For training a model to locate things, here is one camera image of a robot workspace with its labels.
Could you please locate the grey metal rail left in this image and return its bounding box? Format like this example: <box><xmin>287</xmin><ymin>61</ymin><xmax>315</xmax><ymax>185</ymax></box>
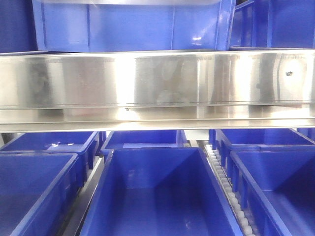
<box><xmin>56</xmin><ymin>156</ymin><xmax>104</xmax><ymax>236</ymax></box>

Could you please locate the blue bin lower left front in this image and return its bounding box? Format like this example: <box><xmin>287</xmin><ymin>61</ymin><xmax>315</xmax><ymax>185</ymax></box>
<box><xmin>0</xmin><ymin>153</ymin><xmax>80</xmax><ymax>236</ymax></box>

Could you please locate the screw on steel panel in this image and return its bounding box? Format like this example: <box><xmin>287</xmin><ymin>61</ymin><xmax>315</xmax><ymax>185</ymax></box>
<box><xmin>285</xmin><ymin>71</ymin><xmax>293</xmax><ymax>76</ymax></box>

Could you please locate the silver metal tray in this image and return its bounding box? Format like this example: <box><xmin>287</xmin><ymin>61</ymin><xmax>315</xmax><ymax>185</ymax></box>
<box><xmin>42</xmin><ymin>0</ymin><xmax>219</xmax><ymax>5</ymax></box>

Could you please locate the blue bin upper left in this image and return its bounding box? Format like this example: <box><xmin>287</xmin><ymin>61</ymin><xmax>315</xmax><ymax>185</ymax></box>
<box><xmin>0</xmin><ymin>0</ymin><xmax>47</xmax><ymax>53</ymax></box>

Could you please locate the blue bin lower centre front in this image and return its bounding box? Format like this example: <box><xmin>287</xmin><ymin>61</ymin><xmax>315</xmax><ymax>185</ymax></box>
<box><xmin>81</xmin><ymin>147</ymin><xmax>242</xmax><ymax>236</ymax></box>

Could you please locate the white roller conveyor track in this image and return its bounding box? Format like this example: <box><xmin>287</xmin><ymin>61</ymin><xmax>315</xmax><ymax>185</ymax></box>
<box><xmin>204</xmin><ymin>144</ymin><xmax>255</xmax><ymax>236</ymax></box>

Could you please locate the large blue bin upper centre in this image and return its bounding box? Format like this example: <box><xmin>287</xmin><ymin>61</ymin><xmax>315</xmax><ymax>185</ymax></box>
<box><xmin>40</xmin><ymin>0</ymin><xmax>236</xmax><ymax>52</ymax></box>

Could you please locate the blue bin lower right front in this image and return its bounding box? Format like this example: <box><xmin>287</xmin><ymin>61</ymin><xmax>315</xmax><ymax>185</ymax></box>
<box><xmin>230</xmin><ymin>150</ymin><xmax>315</xmax><ymax>236</ymax></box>

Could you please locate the blue bin lower left rear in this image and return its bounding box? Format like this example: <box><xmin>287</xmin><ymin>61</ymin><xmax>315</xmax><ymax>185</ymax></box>
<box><xmin>0</xmin><ymin>131</ymin><xmax>99</xmax><ymax>187</ymax></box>

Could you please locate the blue bin upper right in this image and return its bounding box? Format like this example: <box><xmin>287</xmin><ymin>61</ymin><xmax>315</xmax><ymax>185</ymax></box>
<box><xmin>230</xmin><ymin>0</ymin><xmax>315</xmax><ymax>49</ymax></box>

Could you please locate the blue bin lower centre rear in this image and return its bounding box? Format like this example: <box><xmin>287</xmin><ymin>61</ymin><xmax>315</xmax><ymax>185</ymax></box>
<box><xmin>100</xmin><ymin>130</ymin><xmax>188</xmax><ymax>158</ymax></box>

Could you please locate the stainless steel shelf front panel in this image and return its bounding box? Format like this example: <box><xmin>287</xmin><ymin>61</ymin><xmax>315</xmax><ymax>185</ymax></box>
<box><xmin>0</xmin><ymin>49</ymin><xmax>315</xmax><ymax>133</ymax></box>

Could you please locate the blue bin lower right rear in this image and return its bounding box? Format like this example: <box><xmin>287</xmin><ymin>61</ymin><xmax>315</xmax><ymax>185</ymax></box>
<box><xmin>209</xmin><ymin>128</ymin><xmax>315</xmax><ymax>167</ymax></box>

